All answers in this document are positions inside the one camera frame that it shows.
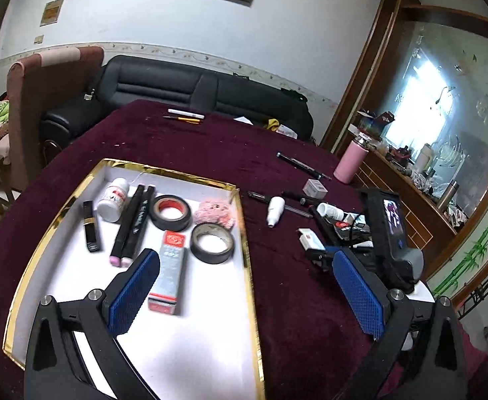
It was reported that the pink thermos bottle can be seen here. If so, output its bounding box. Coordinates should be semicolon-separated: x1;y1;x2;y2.
333;131;371;184

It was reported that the pink scrunchie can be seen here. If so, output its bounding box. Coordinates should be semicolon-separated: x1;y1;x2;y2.
196;199;234;229

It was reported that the white pill bottle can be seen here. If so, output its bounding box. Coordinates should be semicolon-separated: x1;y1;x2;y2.
97;178;130;222

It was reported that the black lipstick tube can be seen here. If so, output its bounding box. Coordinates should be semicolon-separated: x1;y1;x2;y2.
82;201;102;253

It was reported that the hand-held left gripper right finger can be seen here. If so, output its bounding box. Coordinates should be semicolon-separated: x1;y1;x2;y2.
332;249;469;400

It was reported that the burgundy tablecloth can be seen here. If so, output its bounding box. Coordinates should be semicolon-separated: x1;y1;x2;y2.
0;99;488;400

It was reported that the green bamboo wall decal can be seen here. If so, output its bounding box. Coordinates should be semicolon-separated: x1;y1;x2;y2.
431;187;488;301

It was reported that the black leather sofa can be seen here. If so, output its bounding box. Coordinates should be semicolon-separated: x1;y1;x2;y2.
40;54;314;142

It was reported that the long black pen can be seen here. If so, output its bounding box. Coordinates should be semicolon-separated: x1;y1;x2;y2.
276;152;332;181

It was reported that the small clear plastic box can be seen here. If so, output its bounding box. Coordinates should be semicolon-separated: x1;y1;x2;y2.
303;178;327;197

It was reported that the brown armchair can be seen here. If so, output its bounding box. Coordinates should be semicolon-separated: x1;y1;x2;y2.
6;46;105;192

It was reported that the wood-framed etched glass panel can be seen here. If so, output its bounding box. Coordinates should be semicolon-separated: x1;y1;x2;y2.
319;0;488;234

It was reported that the steel thermos flask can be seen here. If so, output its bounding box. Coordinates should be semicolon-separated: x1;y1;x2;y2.
436;180;460;213

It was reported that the small white dropper bottle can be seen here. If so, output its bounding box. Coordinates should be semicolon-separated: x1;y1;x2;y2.
266;196;287;228

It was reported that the black tape roll red core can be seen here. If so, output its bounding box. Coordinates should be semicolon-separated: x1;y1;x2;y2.
149;195;192;232

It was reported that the colourful gift box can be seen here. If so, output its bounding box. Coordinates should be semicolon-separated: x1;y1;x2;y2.
358;110;396;140

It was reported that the black metal rack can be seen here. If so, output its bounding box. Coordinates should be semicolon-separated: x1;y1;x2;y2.
456;260;488;321

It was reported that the black pouch with red label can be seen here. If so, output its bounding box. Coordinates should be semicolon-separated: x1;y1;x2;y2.
314;212;369;244

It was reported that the gold-rimmed white tray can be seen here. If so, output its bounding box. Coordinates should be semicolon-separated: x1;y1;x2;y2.
2;158;266;400

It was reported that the wooden cabinet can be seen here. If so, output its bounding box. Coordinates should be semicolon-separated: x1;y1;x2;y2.
319;150;469;284

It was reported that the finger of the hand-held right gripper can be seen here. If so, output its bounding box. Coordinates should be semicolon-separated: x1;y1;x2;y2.
306;248;340;270

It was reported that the grey box with red ends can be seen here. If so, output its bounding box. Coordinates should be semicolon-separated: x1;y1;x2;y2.
147;229;186;316

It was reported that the thin dark stick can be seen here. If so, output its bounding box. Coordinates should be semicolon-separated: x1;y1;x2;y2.
285;204;313;218

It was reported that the small gold wall plaque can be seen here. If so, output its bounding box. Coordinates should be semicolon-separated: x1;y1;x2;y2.
40;0;65;28

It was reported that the white jar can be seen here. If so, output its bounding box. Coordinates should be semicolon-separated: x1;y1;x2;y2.
419;144;436;168

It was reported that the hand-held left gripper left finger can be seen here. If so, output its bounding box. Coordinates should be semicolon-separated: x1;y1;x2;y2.
24;249;161;400

